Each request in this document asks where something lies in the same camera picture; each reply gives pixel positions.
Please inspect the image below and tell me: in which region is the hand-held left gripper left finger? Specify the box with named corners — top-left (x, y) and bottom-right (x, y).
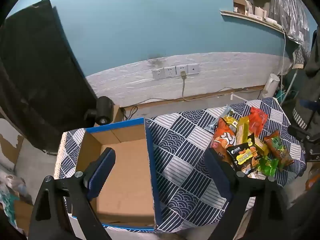
top-left (29, 148), bottom-right (116, 240)

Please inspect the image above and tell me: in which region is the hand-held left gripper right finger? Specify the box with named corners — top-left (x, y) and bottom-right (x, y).
top-left (205, 147), bottom-right (298, 240)

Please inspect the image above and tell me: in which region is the cardboard box with blue rim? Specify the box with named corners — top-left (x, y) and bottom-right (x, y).
top-left (69, 124), bottom-right (163, 232)

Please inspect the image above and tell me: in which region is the black snack packet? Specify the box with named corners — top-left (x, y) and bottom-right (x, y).
top-left (226, 142), bottom-right (263, 175)

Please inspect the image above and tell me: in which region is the large orange chip bag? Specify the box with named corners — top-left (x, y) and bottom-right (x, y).
top-left (212, 118), bottom-right (238, 156)

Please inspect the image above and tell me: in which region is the brown orange snack packet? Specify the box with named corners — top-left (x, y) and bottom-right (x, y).
top-left (264, 130), bottom-right (295, 172)

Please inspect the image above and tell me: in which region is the green snack packet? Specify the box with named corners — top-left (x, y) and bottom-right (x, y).
top-left (259, 155), bottom-right (278, 177)

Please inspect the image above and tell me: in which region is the small yellow snack packet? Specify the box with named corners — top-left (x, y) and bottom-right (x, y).
top-left (247, 134), bottom-right (269, 155)

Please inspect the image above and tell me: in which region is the red snack packet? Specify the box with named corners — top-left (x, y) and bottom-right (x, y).
top-left (247, 107), bottom-right (268, 138)

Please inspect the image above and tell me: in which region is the orange plastic bag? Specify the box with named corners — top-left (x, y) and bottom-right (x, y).
top-left (306, 165), bottom-right (320, 190)

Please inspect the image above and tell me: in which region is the long yellow snack packet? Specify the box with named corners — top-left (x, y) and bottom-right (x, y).
top-left (235, 116), bottom-right (250, 145)

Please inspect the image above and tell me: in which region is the navy white patterned tablecloth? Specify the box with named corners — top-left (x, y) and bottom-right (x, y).
top-left (54, 97), bottom-right (307, 233)

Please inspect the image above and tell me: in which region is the gold foil snack packet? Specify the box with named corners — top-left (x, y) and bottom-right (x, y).
top-left (219, 110), bottom-right (240, 130)

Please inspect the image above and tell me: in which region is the silver foil snack packet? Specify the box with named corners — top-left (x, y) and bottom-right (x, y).
top-left (204, 105), bottom-right (234, 133)

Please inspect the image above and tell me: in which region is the black cylindrical lamp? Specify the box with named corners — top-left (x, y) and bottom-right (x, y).
top-left (84, 96), bottom-right (115, 127)

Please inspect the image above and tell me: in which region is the dark green jacket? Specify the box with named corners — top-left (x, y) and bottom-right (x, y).
top-left (291, 25), bottom-right (320, 130)

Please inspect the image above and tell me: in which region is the grey clothing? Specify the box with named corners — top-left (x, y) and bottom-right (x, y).
top-left (280, 180), bottom-right (320, 240)

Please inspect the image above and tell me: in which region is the white kettle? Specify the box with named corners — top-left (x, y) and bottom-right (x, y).
top-left (261, 73), bottom-right (280, 99)

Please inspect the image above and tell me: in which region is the grey patterned cloth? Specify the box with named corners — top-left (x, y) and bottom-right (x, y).
top-left (292, 45), bottom-right (305, 68)

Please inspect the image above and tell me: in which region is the teal white cloth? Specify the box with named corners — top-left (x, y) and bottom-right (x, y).
top-left (0, 175), bottom-right (28, 230)

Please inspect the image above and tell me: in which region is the black fabric panel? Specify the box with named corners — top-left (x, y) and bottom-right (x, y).
top-left (0, 0), bottom-right (98, 153)

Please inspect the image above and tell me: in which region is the silver foil sheet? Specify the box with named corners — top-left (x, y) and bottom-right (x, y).
top-left (269, 0), bottom-right (310, 43)

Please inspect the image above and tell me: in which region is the white cardboard box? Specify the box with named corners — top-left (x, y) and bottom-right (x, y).
top-left (254, 6), bottom-right (267, 20)

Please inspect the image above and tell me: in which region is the black cable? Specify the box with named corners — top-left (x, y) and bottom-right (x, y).
top-left (122, 106), bottom-right (138, 120)

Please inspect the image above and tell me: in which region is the white metal frame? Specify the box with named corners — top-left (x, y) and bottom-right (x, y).
top-left (230, 92), bottom-right (248, 103)

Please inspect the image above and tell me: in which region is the beige plug with cable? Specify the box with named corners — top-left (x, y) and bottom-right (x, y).
top-left (180, 71), bottom-right (190, 102)

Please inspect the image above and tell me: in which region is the white cable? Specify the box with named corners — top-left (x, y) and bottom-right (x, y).
top-left (280, 27), bottom-right (287, 78)

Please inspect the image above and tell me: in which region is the white wall shelf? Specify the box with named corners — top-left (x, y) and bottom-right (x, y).
top-left (220, 10), bottom-right (300, 44)

